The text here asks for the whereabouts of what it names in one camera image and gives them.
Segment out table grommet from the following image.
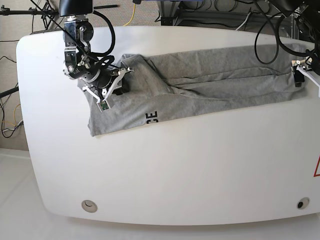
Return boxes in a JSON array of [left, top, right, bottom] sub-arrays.
[[296, 197, 310, 210], [81, 200, 98, 213]]

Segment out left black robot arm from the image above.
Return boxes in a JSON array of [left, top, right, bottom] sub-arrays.
[[252, 0, 320, 87]]

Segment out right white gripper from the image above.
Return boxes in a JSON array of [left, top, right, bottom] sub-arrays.
[[81, 67, 134, 112]]

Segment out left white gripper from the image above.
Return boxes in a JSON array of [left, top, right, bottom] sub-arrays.
[[291, 58, 320, 91]]

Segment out black tripod stand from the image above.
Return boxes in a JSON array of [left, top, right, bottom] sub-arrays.
[[0, 0, 59, 33]]

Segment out grey T-shirt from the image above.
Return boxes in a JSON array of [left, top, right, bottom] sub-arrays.
[[85, 44, 307, 137]]

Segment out white cable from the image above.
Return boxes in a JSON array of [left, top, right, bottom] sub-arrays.
[[234, 11, 252, 32]]

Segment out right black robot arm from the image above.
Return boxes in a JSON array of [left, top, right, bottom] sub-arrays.
[[58, 0, 133, 112]]

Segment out right table grommet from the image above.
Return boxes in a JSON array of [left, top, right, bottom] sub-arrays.
[[296, 197, 310, 210]]

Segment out left table grommet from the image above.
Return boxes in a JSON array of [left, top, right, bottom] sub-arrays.
[[81, 200, 98, 213]]

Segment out yellow cable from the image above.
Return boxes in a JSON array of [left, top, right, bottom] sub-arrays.
[[123, 0, 141, 27]]

